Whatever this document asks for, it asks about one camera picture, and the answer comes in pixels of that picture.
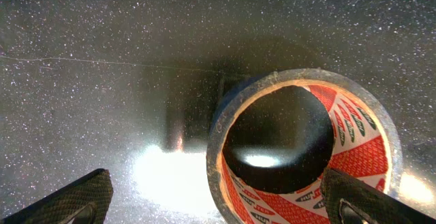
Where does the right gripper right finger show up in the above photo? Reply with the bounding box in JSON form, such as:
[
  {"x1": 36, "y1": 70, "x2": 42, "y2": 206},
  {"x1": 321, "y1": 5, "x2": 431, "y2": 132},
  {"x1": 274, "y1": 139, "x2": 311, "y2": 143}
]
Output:
[{"x1": 320, "y1": 167, "x2": 436, "y2": 224}]

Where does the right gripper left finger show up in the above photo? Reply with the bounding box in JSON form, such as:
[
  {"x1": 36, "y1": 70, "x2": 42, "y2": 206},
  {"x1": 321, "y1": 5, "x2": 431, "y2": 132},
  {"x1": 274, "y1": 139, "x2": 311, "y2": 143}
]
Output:
[{"x1": 0, "y1": 168, "x2": 114, "y2": 224}]

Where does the roll of blue tape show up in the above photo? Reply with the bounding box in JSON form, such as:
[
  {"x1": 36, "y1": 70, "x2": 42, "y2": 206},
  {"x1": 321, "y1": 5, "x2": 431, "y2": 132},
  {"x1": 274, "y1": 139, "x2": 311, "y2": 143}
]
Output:
[{"x1": 206, "y1": 67, "x2": 405, "y2": 224}]

